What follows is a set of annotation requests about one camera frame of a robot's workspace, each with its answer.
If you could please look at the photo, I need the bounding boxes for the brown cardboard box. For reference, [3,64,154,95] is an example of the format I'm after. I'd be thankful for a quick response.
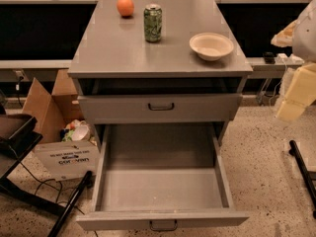
[23,69,100,181]

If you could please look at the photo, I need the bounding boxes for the orange fruit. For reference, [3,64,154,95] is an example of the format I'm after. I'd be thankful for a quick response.
[117,0,134,17]

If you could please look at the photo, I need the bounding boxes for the black pole right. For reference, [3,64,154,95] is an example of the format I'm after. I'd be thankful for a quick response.
[289,140,316,219]

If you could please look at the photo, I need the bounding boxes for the black small device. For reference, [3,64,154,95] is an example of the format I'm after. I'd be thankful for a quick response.
[263,52,276,64]

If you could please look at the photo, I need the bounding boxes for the grey drawer cabinet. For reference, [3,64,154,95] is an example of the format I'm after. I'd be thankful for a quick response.
[68,0,253,137]

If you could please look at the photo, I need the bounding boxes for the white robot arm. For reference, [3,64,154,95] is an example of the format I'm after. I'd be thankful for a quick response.
[271,0,316,122]

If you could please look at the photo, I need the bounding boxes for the green soda can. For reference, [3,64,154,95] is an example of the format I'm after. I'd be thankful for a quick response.
[143,4,162,42]

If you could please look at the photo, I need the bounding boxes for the wall power outlet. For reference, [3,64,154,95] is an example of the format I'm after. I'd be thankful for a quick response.
[14,69,28,82]

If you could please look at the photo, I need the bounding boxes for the white crumpled trash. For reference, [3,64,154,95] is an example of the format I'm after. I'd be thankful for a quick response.
[60,119,93,141]

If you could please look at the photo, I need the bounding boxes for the black chair frame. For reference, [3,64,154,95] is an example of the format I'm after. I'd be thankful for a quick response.
[0,108,63,215]

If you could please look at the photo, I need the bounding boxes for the grey drawer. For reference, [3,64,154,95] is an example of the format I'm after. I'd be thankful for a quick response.
[77,123,249,231]
[78,94,242,124]

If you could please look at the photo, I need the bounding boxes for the grey top drawer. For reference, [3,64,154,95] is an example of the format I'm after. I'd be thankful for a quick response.
[78,94,242,124]

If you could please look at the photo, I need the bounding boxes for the white paper bowl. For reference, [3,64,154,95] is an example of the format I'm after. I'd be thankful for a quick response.
[190,33,234,61]

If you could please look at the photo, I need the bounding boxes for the black floor cable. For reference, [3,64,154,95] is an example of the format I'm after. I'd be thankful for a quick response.
[13,155,100,237]

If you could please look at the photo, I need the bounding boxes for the black pole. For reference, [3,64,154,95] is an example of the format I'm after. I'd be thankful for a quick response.
[289,140,316,219]
[47,171,92,237]

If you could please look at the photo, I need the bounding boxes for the white power adapter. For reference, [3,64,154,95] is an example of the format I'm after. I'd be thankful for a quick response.
[276,53,303,64]

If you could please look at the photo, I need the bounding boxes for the black pole left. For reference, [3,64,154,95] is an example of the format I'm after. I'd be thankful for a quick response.
[47,171,92,237]

